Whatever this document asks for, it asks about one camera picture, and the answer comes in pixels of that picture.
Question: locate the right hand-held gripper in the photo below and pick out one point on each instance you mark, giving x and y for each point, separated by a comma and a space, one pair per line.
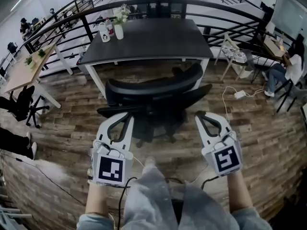
226, 159

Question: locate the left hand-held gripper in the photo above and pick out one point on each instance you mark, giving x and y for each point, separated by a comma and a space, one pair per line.
111, 169

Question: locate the black mesh office chair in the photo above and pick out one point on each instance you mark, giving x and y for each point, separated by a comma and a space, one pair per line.
153, 92

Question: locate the person's right forearm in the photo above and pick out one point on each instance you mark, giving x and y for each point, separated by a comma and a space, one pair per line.
239, 190

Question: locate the person's left forearm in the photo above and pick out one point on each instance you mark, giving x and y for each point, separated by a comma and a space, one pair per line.
98, 200

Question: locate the wooden chair with patterned cushion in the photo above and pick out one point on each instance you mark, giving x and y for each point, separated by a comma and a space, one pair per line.
233, 53

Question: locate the white power adapter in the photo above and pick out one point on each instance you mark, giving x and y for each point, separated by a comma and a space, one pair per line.
239, 95

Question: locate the person's white shoe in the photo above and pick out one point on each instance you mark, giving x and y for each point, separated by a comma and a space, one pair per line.
149, 162

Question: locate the white box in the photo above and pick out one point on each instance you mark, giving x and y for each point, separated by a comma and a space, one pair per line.
242, 71

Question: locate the person's light grey trousers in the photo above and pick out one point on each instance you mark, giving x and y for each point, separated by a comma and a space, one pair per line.
153, 200

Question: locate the person's light shirt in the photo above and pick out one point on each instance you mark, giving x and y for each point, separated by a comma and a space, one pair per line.
249, 219

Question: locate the black desk with white legs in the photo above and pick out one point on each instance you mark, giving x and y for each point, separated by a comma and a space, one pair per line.
153, 39

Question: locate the white vase with flowers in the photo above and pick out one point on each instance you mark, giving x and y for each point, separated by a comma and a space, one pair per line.
118, 31

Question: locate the clear plastic bottle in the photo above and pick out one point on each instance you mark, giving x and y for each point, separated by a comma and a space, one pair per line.
110, 29

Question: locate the wooden desk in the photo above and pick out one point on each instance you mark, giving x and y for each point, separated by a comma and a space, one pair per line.
274, 47

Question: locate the small potted green plant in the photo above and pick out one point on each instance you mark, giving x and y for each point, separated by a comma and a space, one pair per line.
41, 53
29, 61

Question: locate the light wooden table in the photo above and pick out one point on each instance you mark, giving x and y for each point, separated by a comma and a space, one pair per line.
24, 73

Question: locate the black metal railing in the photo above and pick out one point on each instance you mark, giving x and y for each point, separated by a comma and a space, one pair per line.
72, 15

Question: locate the black cabinet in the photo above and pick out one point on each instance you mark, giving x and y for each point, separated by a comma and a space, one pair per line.
158, 1

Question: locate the white metal furniture frame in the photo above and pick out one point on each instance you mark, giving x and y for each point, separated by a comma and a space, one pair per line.
12, 214

